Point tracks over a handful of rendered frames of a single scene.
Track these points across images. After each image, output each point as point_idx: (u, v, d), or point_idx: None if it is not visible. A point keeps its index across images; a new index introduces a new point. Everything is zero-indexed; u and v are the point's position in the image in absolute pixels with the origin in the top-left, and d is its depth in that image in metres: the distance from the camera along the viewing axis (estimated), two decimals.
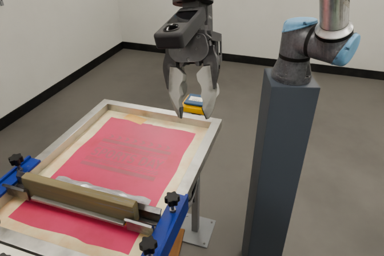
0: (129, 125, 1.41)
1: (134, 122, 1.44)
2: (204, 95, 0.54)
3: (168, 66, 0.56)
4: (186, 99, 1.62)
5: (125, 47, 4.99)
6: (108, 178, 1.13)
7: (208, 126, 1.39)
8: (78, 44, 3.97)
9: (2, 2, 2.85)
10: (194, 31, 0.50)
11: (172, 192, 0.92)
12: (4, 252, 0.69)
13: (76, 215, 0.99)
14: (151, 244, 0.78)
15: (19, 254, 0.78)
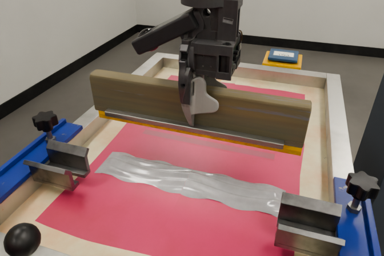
0: None
1: None
2: None
3: None
4: (266, 55, 1.17)
5: (140, 31, 4.54)
6: (196, 155, 0.68)
7: (320, 84, 0.94)
8: (91, 22, 3.52)
9: None
10: (159, 40, 0.48)
11: (360, 174, 0.47)
12: None
13: (162, 218, 0.53)
14: None
15: None
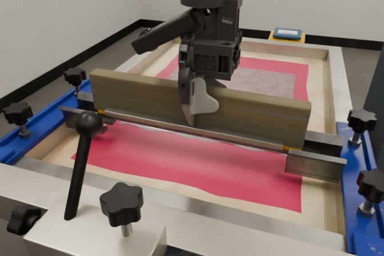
0: None
1: None
2: None
3: None
4: (271, 34, 1.24)
5: (143, 26, 4.60)
6: None
7: (322, 56, 1.00)
8: (96, 15, 3.59)
9: None
10: (159, 40, 0.48)
11: (360, 110, 0.54)
12: (123, 182, 0.30)
13: (183, 156, 0.60)
14: None
15: None
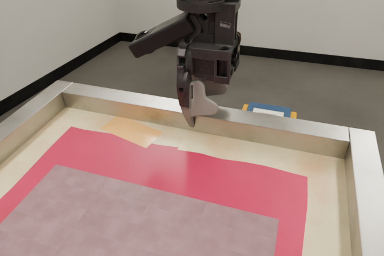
0: (115, 152, 0.52)
1: (129, 140, 0.54)
2: None
3: None
4: None
5: (123, 39, 4.13)
6: None
7: (337, 151, 0.49)
8: (63, 32, 3.12)
9: None
10: (156, 44, 0.48)
11: None
12: None
13: None
14: None
15: None
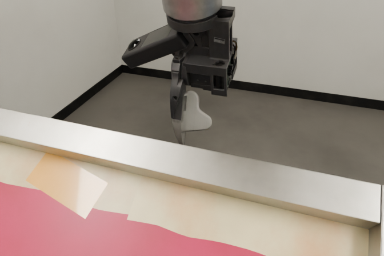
0: (46, 228, 0.38)
1: (63, 202, 0.40)
2: (175, 120, 0.50)
3: None
4: None
5: (125, 71, 4.31)
6: None
7: (359, 224, 0.32)
8: (68, 75, 3.30)
9: None
10: (150, 58, 0.46)
11: None
12: None
13: None
14: None
15: None
